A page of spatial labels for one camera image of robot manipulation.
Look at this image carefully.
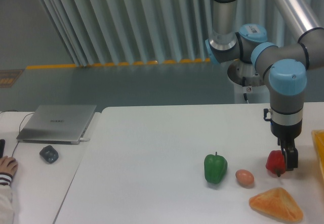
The silver laptop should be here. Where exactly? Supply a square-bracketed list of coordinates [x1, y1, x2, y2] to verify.
[17, 105, 96, 145]

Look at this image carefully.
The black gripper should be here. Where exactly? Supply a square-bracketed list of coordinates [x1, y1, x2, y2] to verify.
[270, 120, 302, 171]

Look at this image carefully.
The triangular bread loaf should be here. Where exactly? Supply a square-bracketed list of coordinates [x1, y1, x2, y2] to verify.
[249, 187, 304, 222]

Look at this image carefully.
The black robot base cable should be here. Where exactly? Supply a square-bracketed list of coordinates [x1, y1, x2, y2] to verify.
[241, 76, 250, 104]

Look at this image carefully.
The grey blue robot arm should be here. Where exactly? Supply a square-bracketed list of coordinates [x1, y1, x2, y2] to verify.
[206, 0, 323, 171]

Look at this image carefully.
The person's hand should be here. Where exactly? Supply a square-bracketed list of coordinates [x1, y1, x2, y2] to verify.
[0, 156, 18, 177]

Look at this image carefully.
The brown egg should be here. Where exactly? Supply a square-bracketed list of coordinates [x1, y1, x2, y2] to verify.
[235, 169, 254, 186]

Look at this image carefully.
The red bell pepper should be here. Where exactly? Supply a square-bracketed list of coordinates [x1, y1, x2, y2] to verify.
[265, 150, 286, 177]

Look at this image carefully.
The white folding partition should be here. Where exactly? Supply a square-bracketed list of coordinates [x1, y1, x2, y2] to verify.
[29, 0, 324, 67]

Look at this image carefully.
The yellow tray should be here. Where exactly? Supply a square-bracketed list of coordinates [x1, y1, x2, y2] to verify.
[311, 130, 324, 177]

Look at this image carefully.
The grey laptop cable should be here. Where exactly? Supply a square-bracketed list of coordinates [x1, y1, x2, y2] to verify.
[0, 110, 34, 158]

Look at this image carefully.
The green bell pepper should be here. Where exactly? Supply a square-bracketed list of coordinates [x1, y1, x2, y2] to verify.
[204, 153, 228, 184]

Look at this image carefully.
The black phone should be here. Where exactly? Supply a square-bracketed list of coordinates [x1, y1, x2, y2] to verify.
[0, 139, 6, 158]

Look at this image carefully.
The white USB plug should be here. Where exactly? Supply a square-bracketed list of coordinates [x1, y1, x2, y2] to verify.
[80, 138, 90, 142]

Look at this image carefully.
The white striped sleeve forearm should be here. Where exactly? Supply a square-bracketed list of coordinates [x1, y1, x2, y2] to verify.
[1, 172, 14, 224]

